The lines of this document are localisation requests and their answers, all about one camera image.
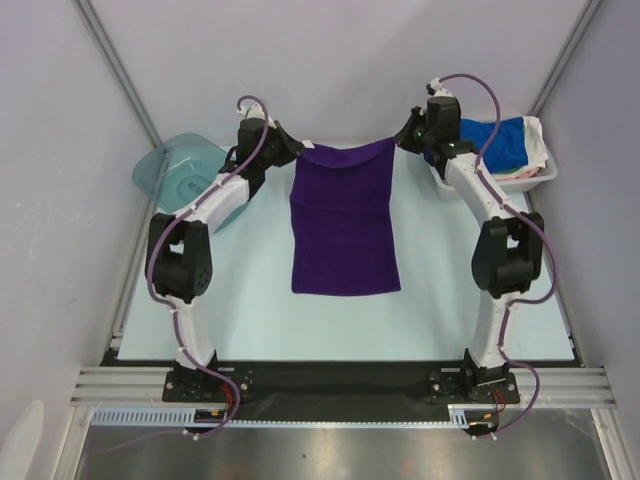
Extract blue towel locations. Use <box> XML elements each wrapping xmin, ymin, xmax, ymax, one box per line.
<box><xmin>439</xmin><ymin>117</ymin><xmax>528</xmax><ymax>174</ymax></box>

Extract purple microfiber towel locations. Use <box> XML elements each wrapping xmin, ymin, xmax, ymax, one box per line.
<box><xmin>290</xmin><ymin>138</ymin><xmax>401</xmax><ymax>297</ymax></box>

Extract green microfiber towel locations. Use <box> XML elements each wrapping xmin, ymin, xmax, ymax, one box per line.
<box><xmin>494</xmin><ymin>166</ymin><xmax>527</xmax><ymax>176</ymax></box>

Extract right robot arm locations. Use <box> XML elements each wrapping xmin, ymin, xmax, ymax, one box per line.
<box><xmin>395</xmin><ymin>95</ymin><xmax>544</xmax><ymax>402</ymax></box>

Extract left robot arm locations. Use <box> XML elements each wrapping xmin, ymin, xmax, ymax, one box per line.
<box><xmin>145</xmin><ymin>117</ymin><xmax>304</xmax><ymax>400</ymax></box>

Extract white plastic basket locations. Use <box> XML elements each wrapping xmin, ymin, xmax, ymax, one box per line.
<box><xmin>429</xmin><ymin>147</ymin><xmax>558</xmax><ymax>201</ymax></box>

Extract white towel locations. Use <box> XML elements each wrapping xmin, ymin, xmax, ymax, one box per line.
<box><xmin>523</xmin><ymin>116</ymin><xmax>549</xmax><ymax>169</ymax></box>

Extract pink towel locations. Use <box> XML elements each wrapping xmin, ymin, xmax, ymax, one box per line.
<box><xmin>500</xmin><ymin>168</ymin><xmax>540</xmax><ymax>181</ymax></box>

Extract translucent blue plastic tray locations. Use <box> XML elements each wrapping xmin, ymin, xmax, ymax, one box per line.
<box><xmin>133</xmin><ymin>133</ymin><xmax>234</xmax><ymax>239</ymax></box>

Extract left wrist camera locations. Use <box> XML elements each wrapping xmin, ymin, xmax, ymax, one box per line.
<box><xmin>238</xmin><ymin>102</ymin><xmax>266</xmax><ymax>120</ymax></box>

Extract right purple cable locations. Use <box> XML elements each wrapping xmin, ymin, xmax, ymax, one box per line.
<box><xmin>424</xmin><ymin>73</ymin><xmax>560</xmax><ymax>441</ymax></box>

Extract purple cable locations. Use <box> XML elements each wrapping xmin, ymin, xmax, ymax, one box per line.
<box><xmin>424</xmin><ymin>73</ymin><xmax>560</xmax><ymax>441</ymax></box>
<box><xmin>148</xmin><ymin>95</ymin><xmax>269</xmax><ymax>441</ymax></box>

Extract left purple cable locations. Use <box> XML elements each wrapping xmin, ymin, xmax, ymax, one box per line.
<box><xmin>148</xmin><ymin>95</ymin><xmax>269</xmax><ymax>441</ymax></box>

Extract right aluminium frame post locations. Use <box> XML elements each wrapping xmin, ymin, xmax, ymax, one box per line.
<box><xmin>529</xmin><ymin>0</ymin><xmax>605</xmax><ymax>117</ymax></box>

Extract aluminium frame post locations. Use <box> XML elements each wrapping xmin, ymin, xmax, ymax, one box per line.
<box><xmin>72</xmin><ymin>0</ymin><xmax>162</xmax><ymax>148</ymax></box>
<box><xmin>529</xmin><ymin>0</ymin><xmax>605</xmax><ymax>117</ymax></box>

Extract left aluminium frame post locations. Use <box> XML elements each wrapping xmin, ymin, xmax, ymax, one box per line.
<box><xmin>72</xmin><ymin>0</ymin><xmax>162</xmax><ymax>148</ymax></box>

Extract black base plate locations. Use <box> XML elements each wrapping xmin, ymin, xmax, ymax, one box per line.
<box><xmin>162</xmin><ymin>360</ymin><xmax>520</xmax><ymax>423</ymax></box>

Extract aluminium rail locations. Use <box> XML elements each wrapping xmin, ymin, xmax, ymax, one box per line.
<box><xmin>71</xmin><ymin>367</ymin><xmax>616</xmax><ymax>409</ymax></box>

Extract white slotted cable duct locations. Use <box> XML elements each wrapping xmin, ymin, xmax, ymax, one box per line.
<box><xmin>91</xmin><ymin>406</ymin><xmax>470</xmax><ymax>430</ymax></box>

